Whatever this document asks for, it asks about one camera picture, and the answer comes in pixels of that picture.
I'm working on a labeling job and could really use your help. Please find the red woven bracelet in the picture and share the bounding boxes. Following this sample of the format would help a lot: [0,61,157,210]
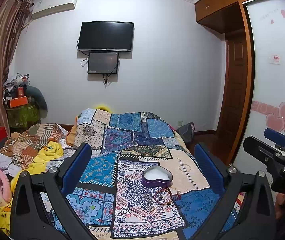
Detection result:
[153,188,182,205]

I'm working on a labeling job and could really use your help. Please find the yellow cloth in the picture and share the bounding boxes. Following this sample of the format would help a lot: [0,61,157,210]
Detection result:
[0,141,63,236]

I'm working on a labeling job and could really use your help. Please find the white sliding door hearts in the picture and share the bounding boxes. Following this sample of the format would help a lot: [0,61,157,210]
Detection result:
[232,0,285,176]

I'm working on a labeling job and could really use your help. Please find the pink plush toy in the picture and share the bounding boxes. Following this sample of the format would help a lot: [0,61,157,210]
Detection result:
[0,170,12,203]

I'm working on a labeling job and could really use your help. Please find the striped orange blanket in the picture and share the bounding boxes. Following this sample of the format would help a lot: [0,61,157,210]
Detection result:
[0,124,64,169]

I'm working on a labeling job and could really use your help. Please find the dark bag on floor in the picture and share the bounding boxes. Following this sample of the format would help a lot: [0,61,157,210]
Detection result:
[176,122,195,143]

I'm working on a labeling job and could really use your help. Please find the green covered side table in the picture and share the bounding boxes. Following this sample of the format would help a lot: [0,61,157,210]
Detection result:
[6,103,40,128]

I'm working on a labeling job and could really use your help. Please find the purple heart tin box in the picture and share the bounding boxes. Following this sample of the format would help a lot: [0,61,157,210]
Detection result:
[141,165,173,188]

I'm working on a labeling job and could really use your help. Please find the patchwork blue quilt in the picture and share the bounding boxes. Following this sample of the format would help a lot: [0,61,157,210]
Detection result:
[39,108,246,240]

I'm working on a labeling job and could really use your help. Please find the orange box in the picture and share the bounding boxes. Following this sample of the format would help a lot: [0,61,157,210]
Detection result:
[9,96,29,108]

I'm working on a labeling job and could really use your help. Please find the grey plush cushion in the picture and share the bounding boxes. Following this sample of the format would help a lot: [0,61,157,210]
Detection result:
[26,86,48,119]

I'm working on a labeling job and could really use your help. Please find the wooden wardrobe cabinet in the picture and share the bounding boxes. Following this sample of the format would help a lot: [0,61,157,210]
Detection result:
[194,0,254,165]

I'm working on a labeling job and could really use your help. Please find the white air conditioner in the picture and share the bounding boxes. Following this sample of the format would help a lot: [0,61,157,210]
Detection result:
[31,0,77,20]

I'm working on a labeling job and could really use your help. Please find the small black wall monitor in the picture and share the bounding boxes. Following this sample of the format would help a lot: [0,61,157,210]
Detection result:
[88,52,119,74]

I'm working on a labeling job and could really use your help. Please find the black wall television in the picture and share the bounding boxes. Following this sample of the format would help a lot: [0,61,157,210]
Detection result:
[77,21,134,52]

